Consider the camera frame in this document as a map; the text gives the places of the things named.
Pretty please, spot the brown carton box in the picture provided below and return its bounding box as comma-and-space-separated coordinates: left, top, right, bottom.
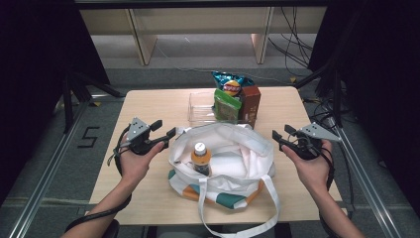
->
238, 84, 263, 129

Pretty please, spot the right hand-held gripper cable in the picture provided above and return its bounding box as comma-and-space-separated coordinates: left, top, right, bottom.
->
316, 145, 337, 238

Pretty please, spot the blue chip bag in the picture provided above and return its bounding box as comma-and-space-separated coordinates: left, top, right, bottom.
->
211, 70, 256, 98

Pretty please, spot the aluminium floor rail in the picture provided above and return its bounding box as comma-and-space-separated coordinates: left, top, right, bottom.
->
325, 116, 403, 238
8, 95, 127, 238

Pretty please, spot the clear plastic container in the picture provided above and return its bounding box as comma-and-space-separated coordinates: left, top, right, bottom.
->
187, 91, 258, 129

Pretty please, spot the left hand-held gripper cable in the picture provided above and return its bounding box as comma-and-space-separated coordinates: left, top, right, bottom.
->
63, 123, 133, 233

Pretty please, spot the black chair seat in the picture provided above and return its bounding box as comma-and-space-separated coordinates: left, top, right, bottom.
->
98, 218, 121, 238

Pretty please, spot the tangle of black floor cables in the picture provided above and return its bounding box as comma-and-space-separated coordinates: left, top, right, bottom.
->
302, 93, 352, 133

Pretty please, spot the orange drink bottle white cap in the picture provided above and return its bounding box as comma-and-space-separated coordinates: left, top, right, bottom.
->
190, 142, 213, 177

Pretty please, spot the white patterned tote bag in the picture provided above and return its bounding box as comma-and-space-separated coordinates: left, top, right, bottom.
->
167, 122, 282, 238

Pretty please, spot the green snack packet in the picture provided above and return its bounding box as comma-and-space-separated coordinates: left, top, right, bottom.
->
212, 88, 243, 124

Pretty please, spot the bundle of black cables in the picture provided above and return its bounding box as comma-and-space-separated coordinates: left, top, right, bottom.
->
266, 6, 315, 78

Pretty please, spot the beige wooden desk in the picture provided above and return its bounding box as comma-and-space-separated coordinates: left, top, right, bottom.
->
78, 6, 328, 66

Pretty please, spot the person's right hand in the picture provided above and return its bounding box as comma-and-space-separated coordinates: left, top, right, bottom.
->
281, 140, 334, 196

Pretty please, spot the black curtain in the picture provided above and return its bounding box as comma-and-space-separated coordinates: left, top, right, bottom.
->
307, 0, 420, 210
0, 0, 111, 207

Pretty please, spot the black tripod stand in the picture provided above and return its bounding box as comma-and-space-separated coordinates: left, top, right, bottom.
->
61, 70, 126, 134
293, 62, 345, 129

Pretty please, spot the hand-held gripper cable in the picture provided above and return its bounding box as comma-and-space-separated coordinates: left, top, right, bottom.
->
63, 123, 133, 233
316, 145, 337, 238

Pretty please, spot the person's left hand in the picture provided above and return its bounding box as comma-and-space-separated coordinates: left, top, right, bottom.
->
118, 141, 166, 187

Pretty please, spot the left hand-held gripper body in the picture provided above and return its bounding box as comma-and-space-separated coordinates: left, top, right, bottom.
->
126, 116, 165, 156

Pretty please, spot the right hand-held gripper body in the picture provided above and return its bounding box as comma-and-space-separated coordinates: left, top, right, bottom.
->
283, 122, 342, 162

